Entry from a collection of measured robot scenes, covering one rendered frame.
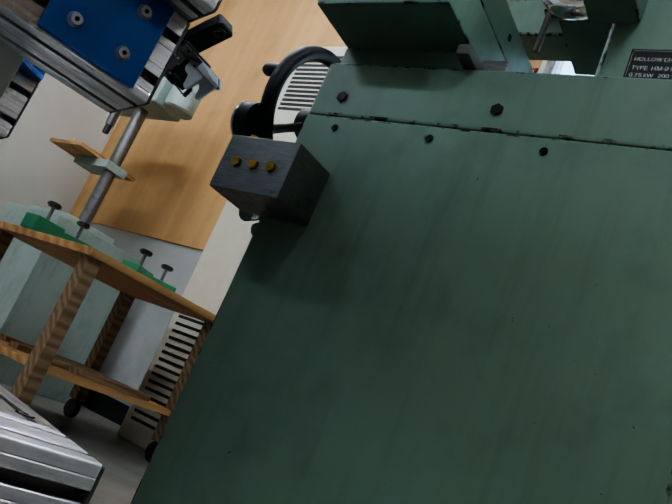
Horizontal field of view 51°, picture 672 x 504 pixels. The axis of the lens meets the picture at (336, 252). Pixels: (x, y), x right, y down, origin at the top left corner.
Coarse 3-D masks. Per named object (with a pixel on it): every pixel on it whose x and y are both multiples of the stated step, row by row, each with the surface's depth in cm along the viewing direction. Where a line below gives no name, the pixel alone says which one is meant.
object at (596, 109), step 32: (352, 64) 102; (320, 96) 102; (352, 96) 99; (384, 96) 96; (416, 96) 94; (448, 96) 91; (480, 96) 89; (512, 96) 87; (544, 96) 84; (576, 96) 82; (608, 96) 80; (640, 96) 79; (480, 128) 87; (512, 128) 85; (544, 128) 83; (576, 128) 81; (608, 128) 79; (640, 128) 77
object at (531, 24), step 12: (516, 0) 117; (528, 0) 116; (540, 0) 114; (516, 12) 116; (528, 12) 114; (540, 12) 113; (516, 24) 115; (528, 24) 113; (540, 24) 112; (552, 24) 111; (528, 36) 113; (552, 36) 111; (528, 48) 116; (540, 48) 115; (552, 48) 114; (564, 48) 112; (552, 60) 117; (564, 60) 115
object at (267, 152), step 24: (240, 144) 94; (264, 144) 92; (288, 144) 90; (240, 168) 92; (264, 168) 90; (288, 168) 88; (312, 168) 92; (240, 192) 91; (264, 192) 88; (288, 192) 88; (312, 192) 93; (288, 216) 92
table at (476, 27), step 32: (320, 0) 99; (352, 0) 96; (384, 0) 93; (416, 0) 90; (448, 0) 87; (352, 32) 102; (384, 32) 99; (416, 32) 96; (448, 32) 93; (480, 32) 96
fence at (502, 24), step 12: (480, 0) 94; (492, 0) 97; (504, 0) 100; (492, 12) 97; (504, 12) 101; (492, 24) 98; (504, 24) 101; (504, 36) 102; (516, 36) 106; (504, 48) 103; (516, 48) 106; (516, 60) 107; (528, 60) 111
